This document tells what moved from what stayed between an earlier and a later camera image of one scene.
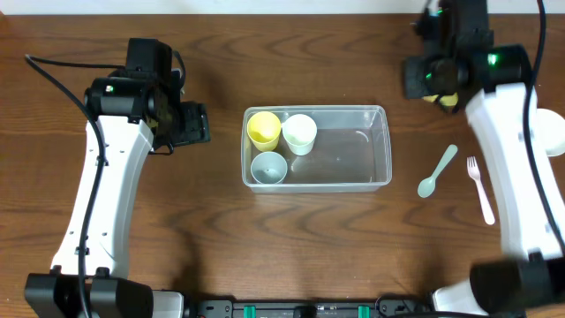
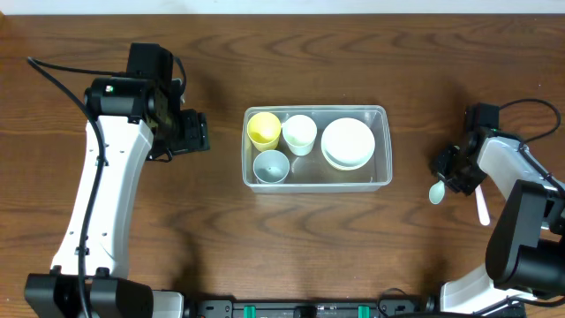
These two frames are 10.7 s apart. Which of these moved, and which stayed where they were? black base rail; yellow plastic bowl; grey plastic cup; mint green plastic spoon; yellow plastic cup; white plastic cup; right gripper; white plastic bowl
Moved: yellow plastic bowl; mint green plastic spoon; white plastic bowl; right gripper
Stayed: black base rail; yellow plastic cup; white plastic cup; grey plastic cup
